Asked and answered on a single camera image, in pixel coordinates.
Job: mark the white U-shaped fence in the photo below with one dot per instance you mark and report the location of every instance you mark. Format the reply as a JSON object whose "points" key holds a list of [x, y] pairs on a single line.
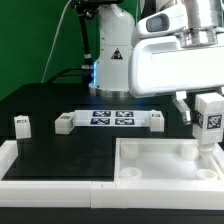
{"points": [[119, 193]]}

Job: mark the white base tag plate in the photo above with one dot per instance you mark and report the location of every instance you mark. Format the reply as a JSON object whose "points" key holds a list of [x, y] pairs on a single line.
{"points": [[112, 118]]}

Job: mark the black camera pole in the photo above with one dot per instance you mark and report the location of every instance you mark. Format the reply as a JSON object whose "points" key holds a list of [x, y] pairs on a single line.
{"points": [[87, 10]]}

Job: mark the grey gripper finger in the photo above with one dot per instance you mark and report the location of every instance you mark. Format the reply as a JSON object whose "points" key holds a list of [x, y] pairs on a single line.
{"points": [[178, 99]]}

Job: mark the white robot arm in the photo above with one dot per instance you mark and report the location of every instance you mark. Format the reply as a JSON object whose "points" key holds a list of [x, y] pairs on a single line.
{"points": [[196, 23]]}

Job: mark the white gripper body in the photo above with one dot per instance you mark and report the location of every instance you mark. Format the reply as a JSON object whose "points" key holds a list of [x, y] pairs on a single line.
{"points": [[161, 66]]}

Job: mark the white square tabletop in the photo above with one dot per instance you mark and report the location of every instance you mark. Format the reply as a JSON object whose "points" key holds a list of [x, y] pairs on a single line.
{"points": [[167, 159]]}

